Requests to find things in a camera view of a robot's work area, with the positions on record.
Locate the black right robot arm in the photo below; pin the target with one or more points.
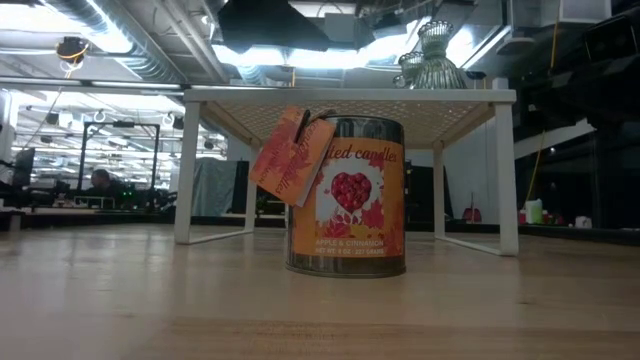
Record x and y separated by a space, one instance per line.
610 75

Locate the orange candle can with tag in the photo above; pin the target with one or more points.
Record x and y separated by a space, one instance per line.
350 240

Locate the white perforated metal shelf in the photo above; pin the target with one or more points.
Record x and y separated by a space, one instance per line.
350 95

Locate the orange black ceiling reel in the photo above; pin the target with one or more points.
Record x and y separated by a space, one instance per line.
72 47

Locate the person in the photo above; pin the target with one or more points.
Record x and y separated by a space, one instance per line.
102 182

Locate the white green bottle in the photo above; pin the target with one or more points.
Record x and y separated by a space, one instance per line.
533 211

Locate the fluorescent ceiling light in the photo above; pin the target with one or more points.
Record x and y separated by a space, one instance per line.
320 59

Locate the black metal stand frame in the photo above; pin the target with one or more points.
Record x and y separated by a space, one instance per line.
82 150

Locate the small red object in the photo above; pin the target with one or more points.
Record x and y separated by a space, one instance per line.
471 214

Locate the grey covered equipment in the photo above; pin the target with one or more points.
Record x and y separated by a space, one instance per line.
212 187

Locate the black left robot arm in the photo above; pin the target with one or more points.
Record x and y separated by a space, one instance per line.
265 25

